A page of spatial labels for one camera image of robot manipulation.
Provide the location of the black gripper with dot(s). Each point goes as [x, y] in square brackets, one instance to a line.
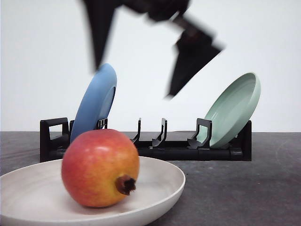
[194, 50]

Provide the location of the black dish rack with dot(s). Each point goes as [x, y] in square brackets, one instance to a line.
[55, 134]

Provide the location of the green plate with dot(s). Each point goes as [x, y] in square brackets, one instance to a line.
[232, 109]

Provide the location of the white plate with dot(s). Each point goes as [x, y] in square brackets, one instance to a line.
[36, 196]

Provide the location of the red yellow pomegranate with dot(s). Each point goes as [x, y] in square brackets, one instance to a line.
[100, 168]

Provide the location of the blue plate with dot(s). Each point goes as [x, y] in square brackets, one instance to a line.
[96, 102]

